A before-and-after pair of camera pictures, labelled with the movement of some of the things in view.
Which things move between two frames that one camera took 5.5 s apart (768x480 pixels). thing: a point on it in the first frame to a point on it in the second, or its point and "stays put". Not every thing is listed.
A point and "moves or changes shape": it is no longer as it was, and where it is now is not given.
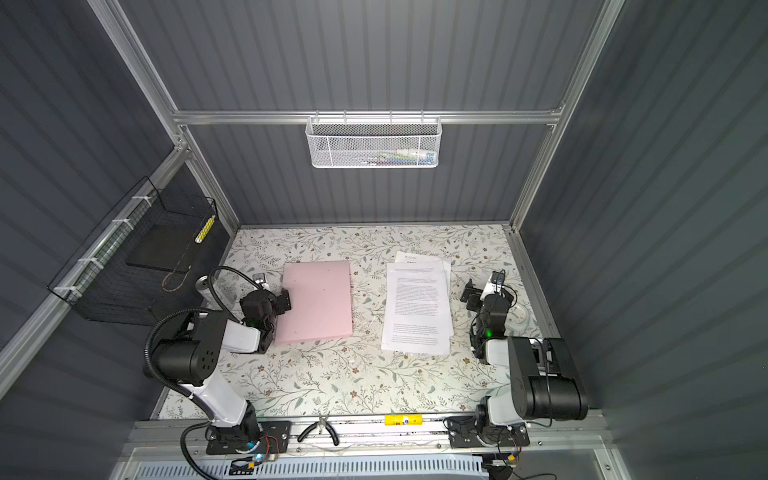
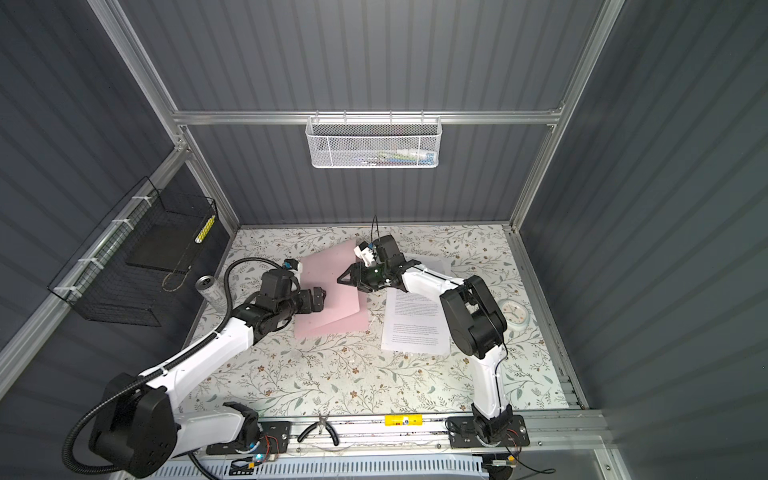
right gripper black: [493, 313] to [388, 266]
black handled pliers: [321, 421] stays put
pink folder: [320, 299] moves or changes shape
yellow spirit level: [403, 419] stays put
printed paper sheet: [416, 316] stays put
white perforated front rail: [337, 468] stays put
